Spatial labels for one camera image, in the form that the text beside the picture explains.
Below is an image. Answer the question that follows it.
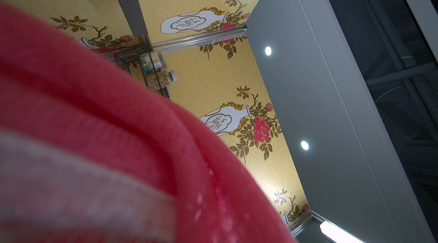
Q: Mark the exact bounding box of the pink mesh laundry bag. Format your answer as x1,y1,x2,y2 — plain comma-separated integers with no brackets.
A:
1,4,294,243

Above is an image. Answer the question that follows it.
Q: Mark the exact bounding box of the grain filled jar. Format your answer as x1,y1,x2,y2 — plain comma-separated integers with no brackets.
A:
146,69,177,91

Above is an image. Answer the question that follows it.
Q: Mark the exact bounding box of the white lid jar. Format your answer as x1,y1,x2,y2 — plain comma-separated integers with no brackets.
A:
140,52,167,74

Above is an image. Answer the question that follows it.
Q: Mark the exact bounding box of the black wire wall basket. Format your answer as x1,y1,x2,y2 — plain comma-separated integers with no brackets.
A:
114,44,171,99

